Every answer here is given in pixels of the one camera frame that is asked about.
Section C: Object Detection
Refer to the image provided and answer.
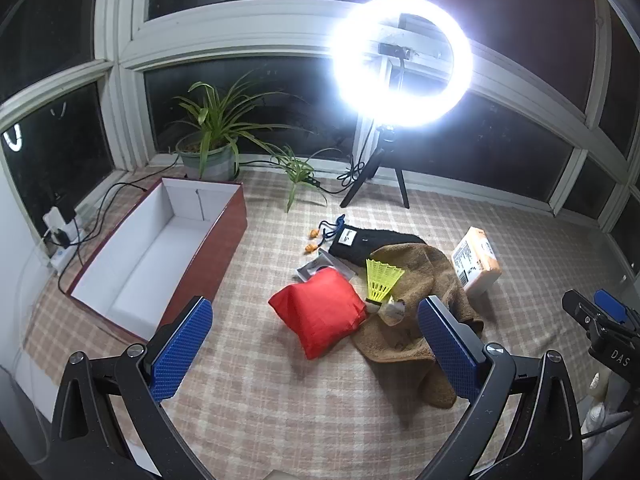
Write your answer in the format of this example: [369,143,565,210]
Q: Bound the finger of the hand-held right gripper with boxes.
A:
[594,288,640,335]
[561,290,610,335]

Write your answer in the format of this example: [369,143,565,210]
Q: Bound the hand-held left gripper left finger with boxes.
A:
[47,296,216,480]

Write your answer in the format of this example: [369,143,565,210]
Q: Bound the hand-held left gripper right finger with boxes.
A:
[417,296,583,480]

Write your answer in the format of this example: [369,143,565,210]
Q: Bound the brown towel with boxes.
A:
[350,242,486,410]

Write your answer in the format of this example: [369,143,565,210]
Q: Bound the orange white tissue pack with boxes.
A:
[450,226,502,296]

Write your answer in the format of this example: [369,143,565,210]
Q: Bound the dark red storage box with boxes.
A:
[68,176,248,343]

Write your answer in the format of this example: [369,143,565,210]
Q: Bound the red fabric pouch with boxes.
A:
[268,266,368,360]

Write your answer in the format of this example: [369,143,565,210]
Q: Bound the yellow shuttlecock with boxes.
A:
[364,258,406,307]

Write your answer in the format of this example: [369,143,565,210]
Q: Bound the black pouch with white label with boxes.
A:
[327,226,428,267]

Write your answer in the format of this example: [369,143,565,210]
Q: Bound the white power strip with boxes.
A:
[42,230,87,270]

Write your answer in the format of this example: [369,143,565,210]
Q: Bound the clear plastic packet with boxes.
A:
[295,255,358,285]

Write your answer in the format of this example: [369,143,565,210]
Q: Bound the white charger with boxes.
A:
[42,207,68,233]

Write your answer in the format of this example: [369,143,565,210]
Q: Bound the black power brick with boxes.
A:
[52,192,77,222]

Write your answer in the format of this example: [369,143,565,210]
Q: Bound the potted spider plant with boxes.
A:
[170,70,313,182]

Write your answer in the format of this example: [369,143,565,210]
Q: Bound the black tripod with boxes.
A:
[340,124,411,210]

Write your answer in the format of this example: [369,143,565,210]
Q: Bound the small spider plant offshoot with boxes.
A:
[267,144,346,213]

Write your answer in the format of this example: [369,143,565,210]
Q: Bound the orange earplugs with blue cord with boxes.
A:
[302,215,348,255]

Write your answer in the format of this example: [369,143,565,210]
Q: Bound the black ring light cable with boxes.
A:
[235,120,378,196]

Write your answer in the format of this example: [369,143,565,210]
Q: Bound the white window frame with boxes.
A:
[0,0,640,235]

